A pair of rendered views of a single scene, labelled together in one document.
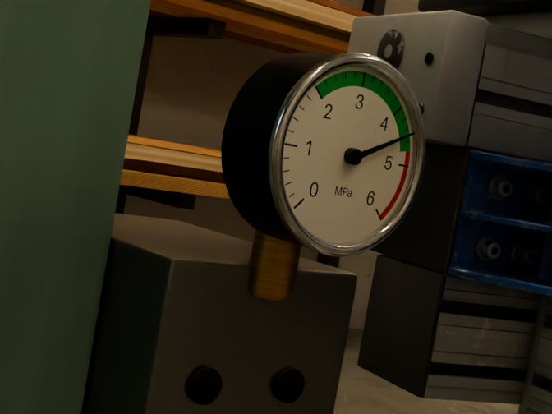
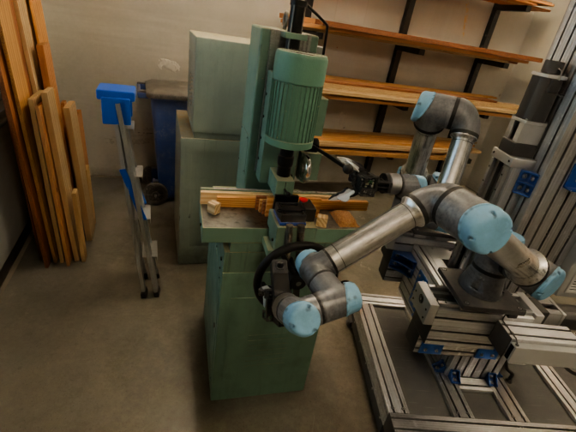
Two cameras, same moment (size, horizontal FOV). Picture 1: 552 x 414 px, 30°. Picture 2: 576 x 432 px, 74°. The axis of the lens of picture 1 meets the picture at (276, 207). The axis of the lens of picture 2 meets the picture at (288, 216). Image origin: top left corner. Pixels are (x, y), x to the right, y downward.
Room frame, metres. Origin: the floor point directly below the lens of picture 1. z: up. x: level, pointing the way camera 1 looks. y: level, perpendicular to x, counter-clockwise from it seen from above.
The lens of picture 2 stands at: (-0.92, -0.18, 1.56)
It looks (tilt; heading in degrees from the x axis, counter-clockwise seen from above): 27 degrees down; 20
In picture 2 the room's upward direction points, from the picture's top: 10 degrees clockwise
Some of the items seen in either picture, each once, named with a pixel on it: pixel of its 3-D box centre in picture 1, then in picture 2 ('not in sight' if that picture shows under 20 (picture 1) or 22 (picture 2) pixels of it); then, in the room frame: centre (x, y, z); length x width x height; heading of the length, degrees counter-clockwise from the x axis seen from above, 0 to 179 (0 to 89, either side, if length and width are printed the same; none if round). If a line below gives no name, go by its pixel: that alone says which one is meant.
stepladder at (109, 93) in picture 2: not in sight; (133, 200); (0.48, 1.22, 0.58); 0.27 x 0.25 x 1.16; 132
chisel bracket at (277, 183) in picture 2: not in sight; (280, 183); (0.35, 0.34, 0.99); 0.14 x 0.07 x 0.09; 39
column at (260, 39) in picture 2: not in sight; (271, 122); (0.56, 0.51, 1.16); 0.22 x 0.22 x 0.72; 39
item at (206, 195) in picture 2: not in sight; (278, 199); (0.35, 0.34, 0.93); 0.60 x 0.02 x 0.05; 129
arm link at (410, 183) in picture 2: not in sight; (409, 185); (0.45, -0.12, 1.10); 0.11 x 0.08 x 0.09; 129
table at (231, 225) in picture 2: not in sight; (283, 227); (0.25, 0.26, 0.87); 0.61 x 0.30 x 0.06; 129
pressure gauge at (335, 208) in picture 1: (310, 178); not in sight; (0.33, -0.01, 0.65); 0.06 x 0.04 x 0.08; 129
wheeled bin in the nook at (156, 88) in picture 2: not in sight; (178, 143); (1.64, 1.85, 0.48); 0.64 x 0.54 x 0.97; 134
